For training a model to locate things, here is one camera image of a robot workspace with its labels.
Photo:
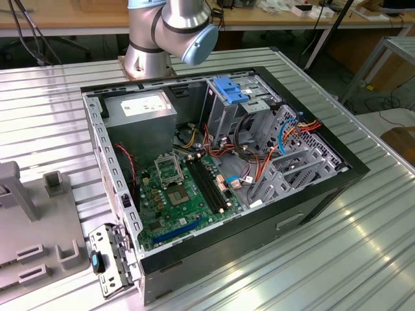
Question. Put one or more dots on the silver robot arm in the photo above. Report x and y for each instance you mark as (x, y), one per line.
(146, 32)

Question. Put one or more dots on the grey metal disk bay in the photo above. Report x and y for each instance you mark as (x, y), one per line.
(275, 191)

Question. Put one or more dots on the black RAM slot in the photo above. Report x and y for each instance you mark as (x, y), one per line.
(207, 185)
(202, 187)
(211, 183)

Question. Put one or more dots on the grey metal drive cage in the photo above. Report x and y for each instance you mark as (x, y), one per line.
(223, 120)

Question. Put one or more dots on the grey power supply unit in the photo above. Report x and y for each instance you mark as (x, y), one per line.
(142, 136)

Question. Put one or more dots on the blue plastic drive latch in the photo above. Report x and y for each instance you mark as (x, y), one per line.
(228, 90)

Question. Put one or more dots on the green motherboard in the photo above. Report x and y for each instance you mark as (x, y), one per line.
(168, 220)

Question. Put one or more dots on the blue expansion slot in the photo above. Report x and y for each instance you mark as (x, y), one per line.
(178, 230)

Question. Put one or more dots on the black open PC case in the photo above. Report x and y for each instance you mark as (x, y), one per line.
(227, 256)

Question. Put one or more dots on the metal hinged card retainer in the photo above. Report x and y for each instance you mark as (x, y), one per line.
(101, 238)

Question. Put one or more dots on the black latch with blue button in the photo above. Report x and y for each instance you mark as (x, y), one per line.
(94, 260)

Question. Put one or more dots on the small white box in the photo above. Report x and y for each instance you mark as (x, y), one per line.
(300, 12)
(321, 13)

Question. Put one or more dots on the black tripod pole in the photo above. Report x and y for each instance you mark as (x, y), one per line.
(329, 32)

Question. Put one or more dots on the grey parts rack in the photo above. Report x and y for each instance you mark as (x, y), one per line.
(39, 233)

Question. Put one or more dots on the brown cardboard box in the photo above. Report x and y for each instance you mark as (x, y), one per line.
(400, 142)

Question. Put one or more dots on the long wooden desk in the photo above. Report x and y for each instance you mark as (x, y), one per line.
(65, 14)

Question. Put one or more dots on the aluminium frame table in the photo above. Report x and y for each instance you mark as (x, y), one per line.
(402, 42)

